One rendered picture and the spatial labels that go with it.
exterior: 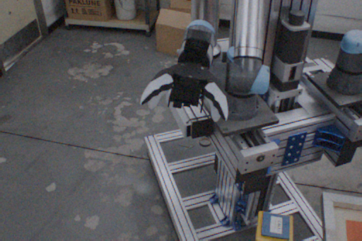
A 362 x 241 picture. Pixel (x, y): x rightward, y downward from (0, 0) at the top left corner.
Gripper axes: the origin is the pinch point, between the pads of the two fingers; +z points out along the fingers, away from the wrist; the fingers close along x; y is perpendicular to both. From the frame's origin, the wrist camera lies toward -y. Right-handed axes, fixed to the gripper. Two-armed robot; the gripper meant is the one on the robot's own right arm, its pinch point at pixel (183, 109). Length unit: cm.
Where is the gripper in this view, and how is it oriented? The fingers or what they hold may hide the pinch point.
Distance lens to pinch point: 60.7
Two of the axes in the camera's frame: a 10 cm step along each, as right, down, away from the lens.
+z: -1.3, 6.1, -7.8
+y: -1.4, 7.7, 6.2
